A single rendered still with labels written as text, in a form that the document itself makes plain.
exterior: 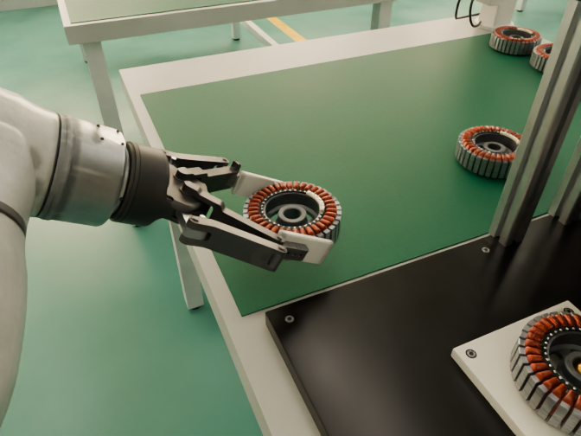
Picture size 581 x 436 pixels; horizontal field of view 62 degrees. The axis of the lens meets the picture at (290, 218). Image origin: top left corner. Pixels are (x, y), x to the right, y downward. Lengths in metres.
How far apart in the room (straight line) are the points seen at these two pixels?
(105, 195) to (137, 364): 1.08
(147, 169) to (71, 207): 0.07
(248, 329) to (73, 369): 1.03
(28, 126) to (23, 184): 0.05
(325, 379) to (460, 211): 0.34
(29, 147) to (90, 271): 1.38
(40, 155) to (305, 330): 0.29
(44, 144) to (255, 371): 0.28
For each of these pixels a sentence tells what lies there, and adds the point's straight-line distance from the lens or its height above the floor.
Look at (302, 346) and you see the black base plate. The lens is 0.50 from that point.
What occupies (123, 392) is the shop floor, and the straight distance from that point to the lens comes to 1.43.
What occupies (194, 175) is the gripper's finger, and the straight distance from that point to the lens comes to 0.50.
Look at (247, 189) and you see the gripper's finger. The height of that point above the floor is 0.83.
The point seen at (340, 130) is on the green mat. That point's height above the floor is 0.75.
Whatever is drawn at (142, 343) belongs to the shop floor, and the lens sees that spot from 1.51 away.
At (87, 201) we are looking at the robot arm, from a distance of 0.42.
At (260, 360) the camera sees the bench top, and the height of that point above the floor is 0.75.
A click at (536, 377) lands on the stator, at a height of 0.82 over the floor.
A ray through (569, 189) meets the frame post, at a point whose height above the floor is 0.81.
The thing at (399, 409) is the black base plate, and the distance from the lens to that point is 0.47.
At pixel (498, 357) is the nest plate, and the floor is 0.78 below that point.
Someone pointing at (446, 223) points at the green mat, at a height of 0.75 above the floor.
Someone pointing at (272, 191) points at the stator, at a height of 0.83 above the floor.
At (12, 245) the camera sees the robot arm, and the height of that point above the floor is 0.96.
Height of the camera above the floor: 1.17
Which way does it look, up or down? 39 degrees down
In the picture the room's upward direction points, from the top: straight up
